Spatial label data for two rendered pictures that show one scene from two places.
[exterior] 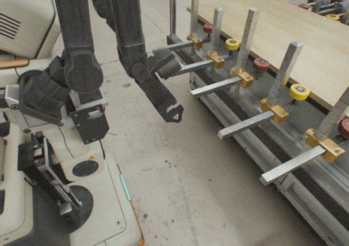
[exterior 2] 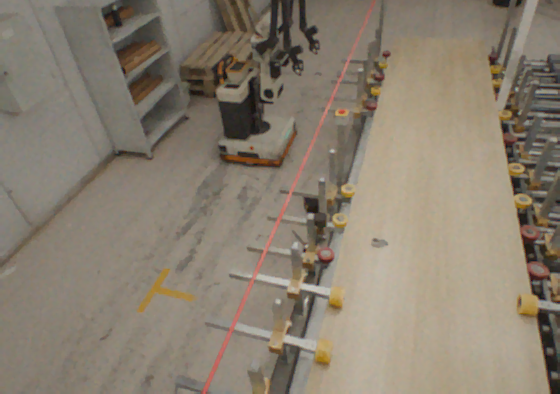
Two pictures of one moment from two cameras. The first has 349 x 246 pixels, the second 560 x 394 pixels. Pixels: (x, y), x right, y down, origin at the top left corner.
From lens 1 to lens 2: 2.91 m
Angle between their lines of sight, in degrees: 35
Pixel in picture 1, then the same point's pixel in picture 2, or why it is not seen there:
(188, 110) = not seen: hidden behind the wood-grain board
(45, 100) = (260, 47)
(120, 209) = (277, 137)
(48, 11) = not seen: hidden behind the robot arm
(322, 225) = not seen: hidden behind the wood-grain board
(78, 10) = (273, 26)
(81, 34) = (272, 32)
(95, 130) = (275, 73)
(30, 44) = (265, 33)
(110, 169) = (287, 122)
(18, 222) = (239, 93)
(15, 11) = (265, 24)
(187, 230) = (306, 175)
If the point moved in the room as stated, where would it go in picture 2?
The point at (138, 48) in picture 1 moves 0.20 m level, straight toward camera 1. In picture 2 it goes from (286, 40) to (272, 49)
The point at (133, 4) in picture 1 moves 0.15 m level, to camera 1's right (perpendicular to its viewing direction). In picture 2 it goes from (286, 27) to (301, 31)
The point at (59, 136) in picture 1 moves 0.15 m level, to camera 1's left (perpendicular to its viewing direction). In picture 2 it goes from (264, 72) to (253, 68)
